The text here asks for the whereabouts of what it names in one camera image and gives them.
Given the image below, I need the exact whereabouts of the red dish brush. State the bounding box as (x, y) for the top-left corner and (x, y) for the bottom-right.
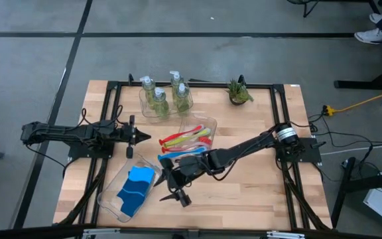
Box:
(159, 124), (204, 146)

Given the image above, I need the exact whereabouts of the clear plastic bin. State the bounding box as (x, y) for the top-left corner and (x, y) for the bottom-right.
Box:
(139, 84), (194, 124)
(178, 114), (218, 157)
(97, 152), (162, 224)

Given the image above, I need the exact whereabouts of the black rig crossbar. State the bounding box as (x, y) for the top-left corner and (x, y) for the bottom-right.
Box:
(0, 222), (382, 239)

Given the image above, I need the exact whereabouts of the yellow extension cord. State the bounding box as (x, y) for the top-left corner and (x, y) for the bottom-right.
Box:
(322, 84), (382, 116)

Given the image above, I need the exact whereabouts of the person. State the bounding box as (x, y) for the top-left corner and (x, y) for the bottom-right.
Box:
(354, 0), (382, 46)

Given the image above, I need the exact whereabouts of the blue dish brush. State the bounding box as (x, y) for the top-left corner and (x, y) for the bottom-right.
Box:
(157, 147), (209, 163)

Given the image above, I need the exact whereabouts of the black chair base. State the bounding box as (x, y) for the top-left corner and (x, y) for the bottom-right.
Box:
(285, 0), (321, 18)

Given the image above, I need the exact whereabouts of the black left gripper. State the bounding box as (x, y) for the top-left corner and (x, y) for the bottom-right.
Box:
(120, 114), (152, 159)

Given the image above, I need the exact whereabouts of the clear green soap pump bottle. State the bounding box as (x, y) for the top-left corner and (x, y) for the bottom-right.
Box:
(139, 75), (157, 109)
(153, 86), (170, 117)
(169, 70), (185, 100)
(174, 82), (192, 114)

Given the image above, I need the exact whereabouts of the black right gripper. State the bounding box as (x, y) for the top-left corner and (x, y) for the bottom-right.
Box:
(153, 155), (211, 208)

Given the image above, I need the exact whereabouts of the silver metal bracket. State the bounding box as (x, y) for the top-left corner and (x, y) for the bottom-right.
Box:
(265, 230), (306, 239)
(81, 227), (123, 239)

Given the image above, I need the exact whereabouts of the yellow-green dish brush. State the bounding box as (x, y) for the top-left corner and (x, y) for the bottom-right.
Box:
(163, 127), (212, 149)

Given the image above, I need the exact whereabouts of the black table leg frame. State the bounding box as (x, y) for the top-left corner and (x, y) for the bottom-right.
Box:
(330, 155), (382, 230)

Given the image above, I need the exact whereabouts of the dark office desk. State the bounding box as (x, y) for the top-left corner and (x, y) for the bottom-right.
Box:
(333, 33), (382, 91)

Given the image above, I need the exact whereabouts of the black metal table frame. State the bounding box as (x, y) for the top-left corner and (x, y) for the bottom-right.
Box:
(52, 73), (334, 233)

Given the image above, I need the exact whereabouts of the potted succulent plant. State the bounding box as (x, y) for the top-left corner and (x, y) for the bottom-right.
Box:
(225, 78), (255, 106)

